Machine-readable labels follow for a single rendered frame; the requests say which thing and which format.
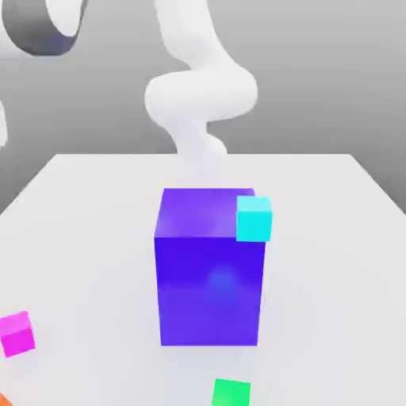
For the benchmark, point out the small magenta cube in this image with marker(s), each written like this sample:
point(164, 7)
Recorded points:
point(17, 336)

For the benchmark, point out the large purple box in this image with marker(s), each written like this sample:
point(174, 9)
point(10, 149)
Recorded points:
point(209, 291)

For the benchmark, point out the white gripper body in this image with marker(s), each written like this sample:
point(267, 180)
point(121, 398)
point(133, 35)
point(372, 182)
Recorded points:
point(2, 127)

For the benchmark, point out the small orange cube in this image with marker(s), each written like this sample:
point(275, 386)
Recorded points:
point(3, 401)

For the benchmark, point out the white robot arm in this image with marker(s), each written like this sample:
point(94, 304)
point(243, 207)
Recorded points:
point(203, 95)

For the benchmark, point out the small cyan cube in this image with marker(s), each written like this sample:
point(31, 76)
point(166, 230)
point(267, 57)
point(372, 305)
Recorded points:
point(253, 222)

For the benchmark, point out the small green cube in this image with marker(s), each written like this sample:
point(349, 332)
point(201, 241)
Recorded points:
point(231, 395)

